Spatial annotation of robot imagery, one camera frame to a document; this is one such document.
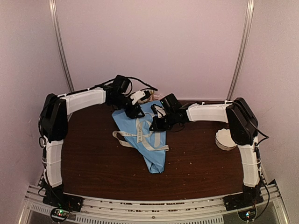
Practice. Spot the cream printed ribbon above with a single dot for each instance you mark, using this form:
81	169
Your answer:
135	132

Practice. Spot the right aluminium frame post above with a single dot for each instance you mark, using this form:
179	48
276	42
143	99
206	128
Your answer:
242	49

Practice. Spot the left aluminium frame post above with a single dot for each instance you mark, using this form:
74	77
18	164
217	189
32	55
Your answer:
61	51

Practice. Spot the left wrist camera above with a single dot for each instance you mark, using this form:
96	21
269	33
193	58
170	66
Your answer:
139	95

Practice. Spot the aluminium frame post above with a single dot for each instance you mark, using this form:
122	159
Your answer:
242	49
61	51

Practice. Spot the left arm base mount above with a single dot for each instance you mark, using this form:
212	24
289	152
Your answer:
66	202

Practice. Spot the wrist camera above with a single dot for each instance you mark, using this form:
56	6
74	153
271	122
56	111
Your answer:
158	110
139	95

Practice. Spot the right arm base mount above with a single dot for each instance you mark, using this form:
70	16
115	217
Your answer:
240	201

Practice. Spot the front aluminium rail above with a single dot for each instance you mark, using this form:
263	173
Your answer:
209	210

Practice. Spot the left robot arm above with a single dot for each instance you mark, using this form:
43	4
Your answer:
53	120

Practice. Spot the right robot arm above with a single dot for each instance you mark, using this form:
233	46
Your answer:
243	130

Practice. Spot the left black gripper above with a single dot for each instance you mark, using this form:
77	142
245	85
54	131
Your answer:
132	113

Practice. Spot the blue wrapping paper sheet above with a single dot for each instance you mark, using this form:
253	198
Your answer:
155	160

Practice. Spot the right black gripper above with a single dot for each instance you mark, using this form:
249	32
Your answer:
158	126

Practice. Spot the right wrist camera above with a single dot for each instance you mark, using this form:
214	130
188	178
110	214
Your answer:
158	110

